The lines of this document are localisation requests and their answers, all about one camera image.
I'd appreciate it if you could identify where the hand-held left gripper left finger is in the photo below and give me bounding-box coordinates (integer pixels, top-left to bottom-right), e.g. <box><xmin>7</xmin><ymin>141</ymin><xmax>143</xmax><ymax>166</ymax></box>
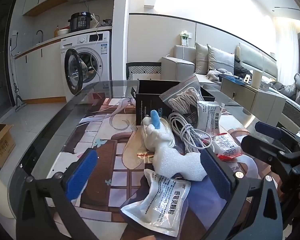
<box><xmin>15</xmin><ymin>148</ymin><xmax>99</xmax><ymax>240</ymax></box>

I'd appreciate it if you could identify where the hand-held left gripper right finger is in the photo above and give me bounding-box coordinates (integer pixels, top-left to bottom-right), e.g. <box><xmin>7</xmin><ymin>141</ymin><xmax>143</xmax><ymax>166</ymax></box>
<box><xmin>200</xmin><ymin>148</ymin><xmax>283</xmax><ymax>240</ymax></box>

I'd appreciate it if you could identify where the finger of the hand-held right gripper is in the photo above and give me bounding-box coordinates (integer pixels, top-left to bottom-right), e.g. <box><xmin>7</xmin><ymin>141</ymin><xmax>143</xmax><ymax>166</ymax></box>
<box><xmin>241</xmin><ymin>134</ymin><xmax>295</xmax><ymax>167</ymax></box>
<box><xmin>254</xmin><ymin>121</ymin><xmax>300</xmax><ymax>147</ymax></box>

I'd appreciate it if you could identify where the small red white packet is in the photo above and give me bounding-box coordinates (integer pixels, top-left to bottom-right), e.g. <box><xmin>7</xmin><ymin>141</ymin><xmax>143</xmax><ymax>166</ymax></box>
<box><xmin>211</xmin><ymin>132</ymin><xmax>243</xmax><ymax>161</ymax></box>

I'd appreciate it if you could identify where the white cable bundle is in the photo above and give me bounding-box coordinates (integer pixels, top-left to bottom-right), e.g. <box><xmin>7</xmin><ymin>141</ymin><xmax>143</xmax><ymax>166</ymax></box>
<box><xmin>168</xmin><ymin>112</ymin><xmax>213</xmax><ymax>154</ymax></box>

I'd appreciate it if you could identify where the silver white medicine packet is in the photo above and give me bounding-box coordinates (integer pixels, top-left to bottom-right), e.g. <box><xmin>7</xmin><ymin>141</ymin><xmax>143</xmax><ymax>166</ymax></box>
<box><xmin>120</xmin><ymin>169</ymin><xmax>192</xmax><ymax>237</ymax></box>
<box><xmin>197</xmin><ymin>100</ymin><xmax>223</xmax><ymax>135</ymax></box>

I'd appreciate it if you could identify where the zip bag of white rope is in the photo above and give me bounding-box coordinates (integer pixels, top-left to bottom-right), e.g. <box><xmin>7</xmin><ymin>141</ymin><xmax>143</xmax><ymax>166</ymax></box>
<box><xmin>159</xmin><ymin>74</ymin><xmax>205</xmax><ymax>130</ymax></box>

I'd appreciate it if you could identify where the black cardboard box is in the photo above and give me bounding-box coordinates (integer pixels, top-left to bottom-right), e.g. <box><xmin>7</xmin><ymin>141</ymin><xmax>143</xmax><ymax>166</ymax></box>
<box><xmin>135</xmin><ymin>79</ymin><xmax>217</xmax><ymax>127</ymax></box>

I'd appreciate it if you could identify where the printed table mat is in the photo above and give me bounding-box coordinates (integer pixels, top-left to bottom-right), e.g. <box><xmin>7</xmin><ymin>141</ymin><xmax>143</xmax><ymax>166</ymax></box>
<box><xmin>31</xmin><ymin>97</ymin><xmax>260</xmax><ymax>240</ymax></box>

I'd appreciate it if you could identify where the beige side cabinet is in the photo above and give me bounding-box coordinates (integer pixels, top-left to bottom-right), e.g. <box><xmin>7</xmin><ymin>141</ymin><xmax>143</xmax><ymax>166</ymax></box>
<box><xmin>220</xmin><ymin>76</ymin><xmax>287</xmax><ymax>120</ymax></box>

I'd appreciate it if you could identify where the small white box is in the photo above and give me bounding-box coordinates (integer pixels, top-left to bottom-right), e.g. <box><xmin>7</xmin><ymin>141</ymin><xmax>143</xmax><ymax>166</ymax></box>
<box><xmin>260</xmin><ymin>79</ymin><xmax>277</xmax><ymax>90</ymax></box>

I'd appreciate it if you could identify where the grey quilted blanket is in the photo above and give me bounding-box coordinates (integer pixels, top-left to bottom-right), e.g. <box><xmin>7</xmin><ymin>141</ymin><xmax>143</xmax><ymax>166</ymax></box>
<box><xmin>270</xmin><ymin>72</ymin><xmax>300</xmax><ymax>105</ymax></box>

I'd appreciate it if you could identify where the white cylinder cup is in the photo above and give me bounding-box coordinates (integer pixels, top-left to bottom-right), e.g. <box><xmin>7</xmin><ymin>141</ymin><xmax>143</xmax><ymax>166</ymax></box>
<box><xmin>250</xmin><ymin>69</ymin><xmax>262</xmax><ymax>89</ymax></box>

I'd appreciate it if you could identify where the clear plastic bag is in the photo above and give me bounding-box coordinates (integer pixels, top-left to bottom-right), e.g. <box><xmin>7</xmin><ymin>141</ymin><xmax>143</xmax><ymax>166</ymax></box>
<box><xmin>122</xmin><ymin>125</ymin><xmax>175</xmax><ymax>170</ymax></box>

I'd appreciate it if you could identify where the blue book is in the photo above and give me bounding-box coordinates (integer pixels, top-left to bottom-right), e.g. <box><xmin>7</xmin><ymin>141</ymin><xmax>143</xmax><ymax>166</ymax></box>
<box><xmin>225</xmin><ymin>76</ymin><xmax>248</xmax><ymax>84</ymax></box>

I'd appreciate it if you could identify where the black jacket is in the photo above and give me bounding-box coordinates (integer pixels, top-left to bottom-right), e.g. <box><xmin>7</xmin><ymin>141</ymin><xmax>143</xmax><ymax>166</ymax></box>
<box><xmin>234</xmin><ymin>55</ymin><xmax>253</xmax><ymax>78</ymax></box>

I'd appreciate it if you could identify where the padded bed headboard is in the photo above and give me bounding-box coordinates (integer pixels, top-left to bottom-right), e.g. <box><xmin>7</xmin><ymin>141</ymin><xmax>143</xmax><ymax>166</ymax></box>
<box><xmin>236</xmin><ymin>42</ymin><xmax>277</xmax><ymax>80</ymax></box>

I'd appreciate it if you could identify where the grey fluffy cloth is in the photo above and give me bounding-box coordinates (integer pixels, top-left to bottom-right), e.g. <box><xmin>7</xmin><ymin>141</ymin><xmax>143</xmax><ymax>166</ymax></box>
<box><xmin>206</xmin><ymin>69</ymin><xmax>234</xmax><ymax>83</ymax></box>

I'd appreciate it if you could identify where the brown cardboard box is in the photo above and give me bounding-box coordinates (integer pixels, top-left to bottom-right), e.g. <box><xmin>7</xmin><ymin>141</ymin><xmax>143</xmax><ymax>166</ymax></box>
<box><xmin>0</xmin><ymin>122</ymin><xmax>16</xmax><ymax>168</ymax></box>

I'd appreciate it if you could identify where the grey cushion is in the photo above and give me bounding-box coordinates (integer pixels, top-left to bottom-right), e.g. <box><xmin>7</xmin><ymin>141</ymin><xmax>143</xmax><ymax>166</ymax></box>
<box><xmin>206</xmin><ymin>44</ymin><xmax>235</xmax><ymax>74</ymax></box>

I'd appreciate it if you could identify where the beige cushion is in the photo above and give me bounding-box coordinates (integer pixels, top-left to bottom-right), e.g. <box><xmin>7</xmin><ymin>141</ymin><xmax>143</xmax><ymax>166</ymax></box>
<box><xmin>194</xmin><ymin>42</ymin><xmax>210</xmax><ymax>75</ymax></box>

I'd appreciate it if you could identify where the lower kitchen cabinet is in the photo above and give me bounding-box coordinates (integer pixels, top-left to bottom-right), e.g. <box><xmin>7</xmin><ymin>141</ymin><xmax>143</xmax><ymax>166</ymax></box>
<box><xmin>14</xmin><ymin>39</ymin><xmax>67</xmax><ymax>103</ymax></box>

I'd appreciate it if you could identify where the beige sofa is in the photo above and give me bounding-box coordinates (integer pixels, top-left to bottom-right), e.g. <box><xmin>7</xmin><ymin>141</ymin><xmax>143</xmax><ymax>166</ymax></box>
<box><xmin>161</xmin><ymin>45</ymin><xmax>240</xmax><ymax>90</ymax></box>

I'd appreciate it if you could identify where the floor mop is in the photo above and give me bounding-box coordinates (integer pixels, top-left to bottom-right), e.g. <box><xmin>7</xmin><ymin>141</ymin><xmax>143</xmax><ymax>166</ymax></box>
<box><xmin>9</xmin><ymin>37</ymin><xmax>27</xmax><ymax>112</ymax></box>

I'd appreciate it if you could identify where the chair with patterned back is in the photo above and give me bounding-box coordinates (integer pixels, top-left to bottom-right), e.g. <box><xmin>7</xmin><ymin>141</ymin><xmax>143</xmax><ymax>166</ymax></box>
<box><xmin>126</xmin><ymin>62</ymin><xmax>163</xmax><ymax>82</ymax></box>

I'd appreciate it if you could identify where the white washing machine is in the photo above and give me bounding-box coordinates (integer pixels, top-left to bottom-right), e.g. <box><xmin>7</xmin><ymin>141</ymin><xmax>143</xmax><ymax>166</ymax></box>
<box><xmin>60</xmin><ymin>31</ymin><xmax>112</xmax><ymax>98</ymax></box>

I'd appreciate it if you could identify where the white bowl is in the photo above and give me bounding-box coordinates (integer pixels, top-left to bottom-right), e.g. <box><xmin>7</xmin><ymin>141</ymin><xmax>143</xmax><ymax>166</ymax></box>
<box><xmin>54</xmin><ymin>27</ymin><xmax>70</xmax><ymax>37</ymax></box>

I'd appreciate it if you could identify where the black pressure cooker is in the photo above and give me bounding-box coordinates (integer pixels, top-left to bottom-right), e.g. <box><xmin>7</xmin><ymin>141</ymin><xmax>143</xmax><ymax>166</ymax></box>
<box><xmin>68</xmin><ymin>12</ymin><xmax>95</xmax><ymax>32</ymax></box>

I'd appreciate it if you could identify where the wall socket with charger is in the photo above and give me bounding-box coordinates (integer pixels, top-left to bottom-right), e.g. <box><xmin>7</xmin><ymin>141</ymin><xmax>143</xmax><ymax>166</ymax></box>
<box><xmin>179</xmin><ymin>31</ymin><xmax>192</xmax><ymax>47</ymax></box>

